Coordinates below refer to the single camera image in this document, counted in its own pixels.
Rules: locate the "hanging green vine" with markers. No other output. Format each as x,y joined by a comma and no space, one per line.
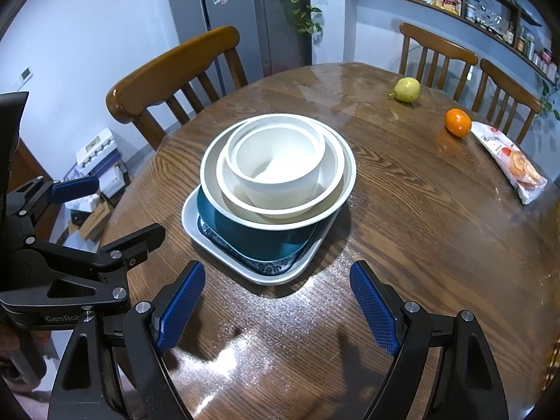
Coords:
549,100

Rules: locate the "wooden chair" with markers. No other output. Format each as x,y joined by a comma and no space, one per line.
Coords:
437,46
166,74
512,85

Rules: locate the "large blue patterned plate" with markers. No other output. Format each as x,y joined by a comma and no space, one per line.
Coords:
280,278

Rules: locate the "trailing green plant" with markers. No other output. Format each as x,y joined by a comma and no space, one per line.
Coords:
299,0

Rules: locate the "wooden wall shelf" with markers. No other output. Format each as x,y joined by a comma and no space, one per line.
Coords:
437,8

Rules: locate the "white snack bag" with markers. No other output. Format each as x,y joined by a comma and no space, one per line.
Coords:
512,162

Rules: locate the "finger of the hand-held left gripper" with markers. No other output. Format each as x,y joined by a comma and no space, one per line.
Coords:
74,188
140,238

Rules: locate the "small white straight-sided bowl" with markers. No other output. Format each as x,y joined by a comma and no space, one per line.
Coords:
280,183

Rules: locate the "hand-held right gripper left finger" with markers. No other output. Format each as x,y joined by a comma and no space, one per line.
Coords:
181,306

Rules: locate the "orange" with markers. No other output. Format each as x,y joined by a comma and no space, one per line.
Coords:
458,122

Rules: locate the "white wall panel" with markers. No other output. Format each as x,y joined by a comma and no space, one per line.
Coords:
25,74

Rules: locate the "white device box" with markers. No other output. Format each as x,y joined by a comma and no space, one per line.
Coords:
96,146

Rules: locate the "green pear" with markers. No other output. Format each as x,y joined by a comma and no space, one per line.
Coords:
407,91

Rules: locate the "grey refrigerator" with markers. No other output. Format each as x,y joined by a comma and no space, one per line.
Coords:
236,30

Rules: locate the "glass dish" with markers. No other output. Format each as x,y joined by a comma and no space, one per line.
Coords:
483,8

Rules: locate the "row of seasoning jars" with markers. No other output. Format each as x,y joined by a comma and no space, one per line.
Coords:
531,48

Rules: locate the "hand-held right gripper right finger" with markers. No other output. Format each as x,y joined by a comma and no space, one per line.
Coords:
372,306

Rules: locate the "large grey bowl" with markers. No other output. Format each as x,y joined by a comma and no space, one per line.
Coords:
208,170

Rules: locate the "yellow food packet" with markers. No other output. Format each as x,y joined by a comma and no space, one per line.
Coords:
448,1

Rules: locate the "medium white bowl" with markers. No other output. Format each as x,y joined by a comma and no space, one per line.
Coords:
262,211

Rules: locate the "blue dish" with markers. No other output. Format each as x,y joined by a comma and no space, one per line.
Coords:
245,240

